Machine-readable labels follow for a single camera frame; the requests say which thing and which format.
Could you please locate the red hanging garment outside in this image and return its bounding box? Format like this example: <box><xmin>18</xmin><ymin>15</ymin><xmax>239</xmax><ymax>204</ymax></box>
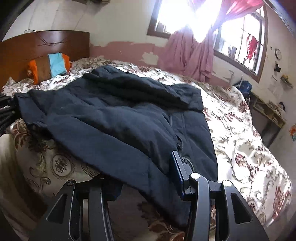
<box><xmin>246</xmin><ymin>34</ymin><xmax>258</xmax><ymax>61</ymax></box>

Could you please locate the brown framed window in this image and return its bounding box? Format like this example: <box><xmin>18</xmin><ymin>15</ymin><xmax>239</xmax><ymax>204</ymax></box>
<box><xmin>147</xmin><ymin>1</ymin><xmax>268</xmax><ymax>81</ymax></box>

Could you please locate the dark navy padded jacket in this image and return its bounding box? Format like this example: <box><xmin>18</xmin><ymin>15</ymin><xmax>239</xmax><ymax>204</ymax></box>
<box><xmin>15</xmin><ymin>65</ymin><xmax>218</xmax><ymax>227</ymax></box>

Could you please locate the round wall clock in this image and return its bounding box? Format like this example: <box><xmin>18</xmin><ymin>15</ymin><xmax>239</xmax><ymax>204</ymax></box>
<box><xmin>274</xmin><ymin>48</ymin><xmax>282</xmax><ymax>60</ymax></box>

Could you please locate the brown wooden headboard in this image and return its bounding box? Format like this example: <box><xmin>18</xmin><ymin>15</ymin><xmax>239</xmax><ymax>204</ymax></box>
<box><xmin>0</xmin><ymin>30</ymin><xmax>90</xmax><ymax>86</ymax></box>

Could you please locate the floral white bed quilt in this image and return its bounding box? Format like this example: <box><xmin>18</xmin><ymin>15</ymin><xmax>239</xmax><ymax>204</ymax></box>
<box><xmin>1</xmin><ymin>57</ymin><xmax>292</xmax><ymax>240</ymax></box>

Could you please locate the blue backpack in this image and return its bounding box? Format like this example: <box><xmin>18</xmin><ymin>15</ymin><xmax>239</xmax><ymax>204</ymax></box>
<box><xmin>234</xmin><ymin>80</ymin><xmax>252</xmax><ymax>98</ymax></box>

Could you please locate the orange brown blue pillow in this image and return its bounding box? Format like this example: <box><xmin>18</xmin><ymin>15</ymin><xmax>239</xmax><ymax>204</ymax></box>
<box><xmin>27</xmin><ymin>53</ymin><xmax>71</xmax><ymax>85</ymax></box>

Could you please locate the wooden side desk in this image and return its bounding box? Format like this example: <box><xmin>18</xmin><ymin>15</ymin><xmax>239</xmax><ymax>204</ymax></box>
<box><xmin>249</xmin><ymin>92</ymin><xmax>286</xmax><ymax>148</ymax></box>

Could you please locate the black wall cable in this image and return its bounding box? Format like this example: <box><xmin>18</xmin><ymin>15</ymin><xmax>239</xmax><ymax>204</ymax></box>
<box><xmin>24</xmin><ymin>29</ymin><xmax>70</xmax><ymax>47</ymax></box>

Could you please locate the pink window curtain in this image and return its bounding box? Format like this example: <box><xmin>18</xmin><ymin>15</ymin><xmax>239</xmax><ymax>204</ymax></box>
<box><xmin>157</xmin><ymin>1</ymin><xmax>264</xmax><ymax>82</ymax></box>

